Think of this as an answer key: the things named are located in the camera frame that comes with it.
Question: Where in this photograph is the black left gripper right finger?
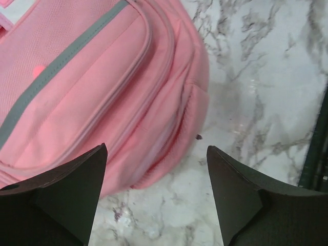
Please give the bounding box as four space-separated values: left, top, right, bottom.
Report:
207 146 327 245

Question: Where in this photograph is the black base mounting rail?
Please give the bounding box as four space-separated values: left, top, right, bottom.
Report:
298 92 327 193

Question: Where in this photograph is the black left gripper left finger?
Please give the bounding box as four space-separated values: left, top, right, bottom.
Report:
1 144 107 245

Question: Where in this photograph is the pink student backpack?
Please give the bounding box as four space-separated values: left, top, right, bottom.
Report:
1 1 209 195

